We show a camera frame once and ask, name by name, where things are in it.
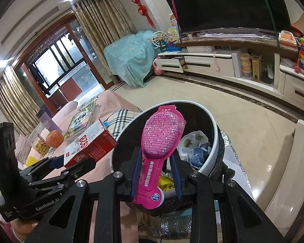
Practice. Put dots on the stack of yellow lidded jars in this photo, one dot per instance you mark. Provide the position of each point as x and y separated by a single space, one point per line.
245 64

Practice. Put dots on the gold patterned curtain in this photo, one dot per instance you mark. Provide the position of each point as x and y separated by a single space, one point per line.
101 22
12 93

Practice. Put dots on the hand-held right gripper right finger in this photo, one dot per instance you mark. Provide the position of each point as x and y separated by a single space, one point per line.
176 179

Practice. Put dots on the red apple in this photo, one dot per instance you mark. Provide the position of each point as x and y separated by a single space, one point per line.
55 138

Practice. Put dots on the striped cushion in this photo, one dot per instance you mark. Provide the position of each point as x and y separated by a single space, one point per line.
21 146

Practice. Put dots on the blue plastic toy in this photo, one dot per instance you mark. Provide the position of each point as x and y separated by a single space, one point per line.
171 48

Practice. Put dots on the white plastic bag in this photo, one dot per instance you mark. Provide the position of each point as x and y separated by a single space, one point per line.
192 144

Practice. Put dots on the pink kettlebell toy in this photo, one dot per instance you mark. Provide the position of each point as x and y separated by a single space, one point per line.
158 69

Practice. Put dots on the cream chair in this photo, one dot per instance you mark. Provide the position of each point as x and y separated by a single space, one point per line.
301 157

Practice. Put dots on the pink white toy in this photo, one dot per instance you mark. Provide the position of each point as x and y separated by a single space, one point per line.
172 19

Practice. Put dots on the toy ferris wheel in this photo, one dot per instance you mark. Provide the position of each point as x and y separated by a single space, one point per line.
158 40

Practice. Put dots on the white television cabinet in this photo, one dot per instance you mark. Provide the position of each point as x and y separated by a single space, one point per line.
210 60

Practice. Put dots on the purple tumbler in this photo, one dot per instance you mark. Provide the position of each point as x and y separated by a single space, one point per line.
46 121

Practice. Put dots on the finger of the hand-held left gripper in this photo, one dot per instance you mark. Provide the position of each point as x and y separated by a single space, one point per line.
48 162
76 168

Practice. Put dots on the person's left hand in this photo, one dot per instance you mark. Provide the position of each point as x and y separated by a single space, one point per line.
22 229

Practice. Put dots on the red hanging decoration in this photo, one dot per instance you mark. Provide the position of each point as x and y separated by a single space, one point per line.
140 8

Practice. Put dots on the red white carton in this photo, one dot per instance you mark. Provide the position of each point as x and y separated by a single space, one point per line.
91 141

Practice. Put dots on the clear snack jar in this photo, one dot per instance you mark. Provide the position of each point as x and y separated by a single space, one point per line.
41 145

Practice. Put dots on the pink blister package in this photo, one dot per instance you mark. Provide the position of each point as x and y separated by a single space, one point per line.
162 136

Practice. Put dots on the pink stick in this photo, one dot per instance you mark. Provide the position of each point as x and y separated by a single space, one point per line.
172 0

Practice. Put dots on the pale children's book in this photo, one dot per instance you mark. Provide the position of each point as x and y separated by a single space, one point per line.
97 112

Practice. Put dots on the teal cloth cover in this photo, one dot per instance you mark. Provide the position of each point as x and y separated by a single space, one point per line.
129 58

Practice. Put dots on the black television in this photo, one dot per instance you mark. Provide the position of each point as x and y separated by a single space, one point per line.
230 5

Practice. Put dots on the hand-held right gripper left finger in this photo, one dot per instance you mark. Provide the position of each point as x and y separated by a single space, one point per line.
136 174

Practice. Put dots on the white bin with black bag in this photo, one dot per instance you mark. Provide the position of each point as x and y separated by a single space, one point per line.
200 119

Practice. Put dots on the balcony sliding door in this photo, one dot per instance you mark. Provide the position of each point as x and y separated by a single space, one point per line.
58 55

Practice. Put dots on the yellow snack packet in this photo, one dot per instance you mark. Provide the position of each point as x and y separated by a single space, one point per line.
167 182

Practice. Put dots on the colourful toy house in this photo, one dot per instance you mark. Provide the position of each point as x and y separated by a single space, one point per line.
172 33

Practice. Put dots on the toy cash register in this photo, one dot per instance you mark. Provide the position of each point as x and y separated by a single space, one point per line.
287 39

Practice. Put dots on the yellow sponge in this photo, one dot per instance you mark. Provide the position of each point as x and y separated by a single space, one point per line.
31 160

